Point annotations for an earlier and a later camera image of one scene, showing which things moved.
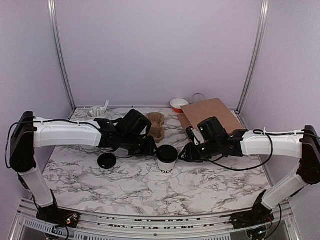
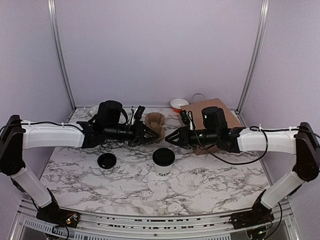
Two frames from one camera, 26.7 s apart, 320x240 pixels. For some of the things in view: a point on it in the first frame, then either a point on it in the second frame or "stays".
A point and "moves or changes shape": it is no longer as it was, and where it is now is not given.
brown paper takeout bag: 190,115 stays
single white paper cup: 166,168 moves or changes shape
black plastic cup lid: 107,160 stays
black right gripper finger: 189,152 → 179,136
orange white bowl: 175,104 stays
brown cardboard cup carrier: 157,120 stays
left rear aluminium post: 51,6 stays
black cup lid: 167,154 moves or changes shape
